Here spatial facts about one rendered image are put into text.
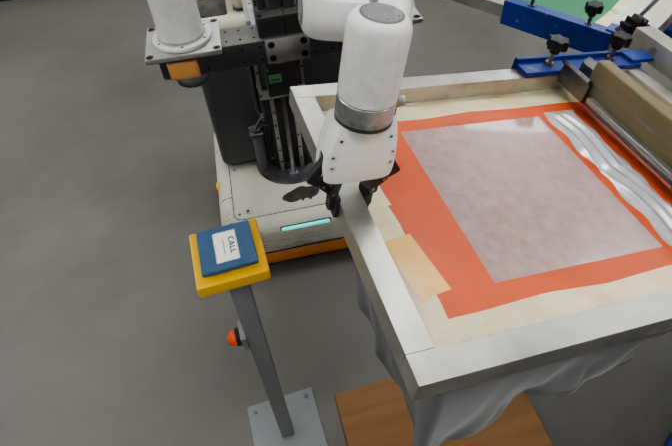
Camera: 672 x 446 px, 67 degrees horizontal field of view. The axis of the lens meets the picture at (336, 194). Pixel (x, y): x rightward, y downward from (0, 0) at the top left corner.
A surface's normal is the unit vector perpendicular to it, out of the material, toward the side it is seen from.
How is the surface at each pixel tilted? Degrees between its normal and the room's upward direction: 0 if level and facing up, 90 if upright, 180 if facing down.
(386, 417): 0
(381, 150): 91
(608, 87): 81
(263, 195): 0
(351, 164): 92
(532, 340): 9
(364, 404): 0
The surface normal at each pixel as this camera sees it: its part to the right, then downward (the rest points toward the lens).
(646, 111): -0.95, 0.14
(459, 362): 0.11, -0.71
